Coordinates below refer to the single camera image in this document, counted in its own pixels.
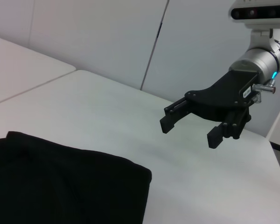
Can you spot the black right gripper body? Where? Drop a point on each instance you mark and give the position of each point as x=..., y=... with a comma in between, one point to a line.
x=226, y=93

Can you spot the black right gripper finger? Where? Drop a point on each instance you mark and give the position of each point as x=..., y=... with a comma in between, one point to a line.
x=226, y=130
x=171, y=116

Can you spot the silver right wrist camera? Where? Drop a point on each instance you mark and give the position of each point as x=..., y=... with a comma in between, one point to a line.
x=259, y=11

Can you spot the black shirt with FREE print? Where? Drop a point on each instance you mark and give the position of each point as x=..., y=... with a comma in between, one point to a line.
x=60, y=182

